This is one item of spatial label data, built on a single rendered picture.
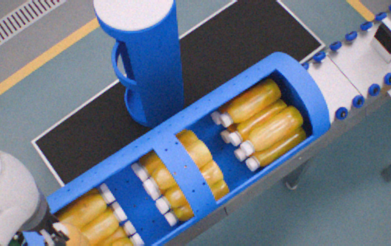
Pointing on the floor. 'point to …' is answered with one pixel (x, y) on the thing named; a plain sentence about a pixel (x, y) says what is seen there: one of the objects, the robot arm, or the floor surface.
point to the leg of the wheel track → (298, 173)
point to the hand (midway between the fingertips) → (54, 230)
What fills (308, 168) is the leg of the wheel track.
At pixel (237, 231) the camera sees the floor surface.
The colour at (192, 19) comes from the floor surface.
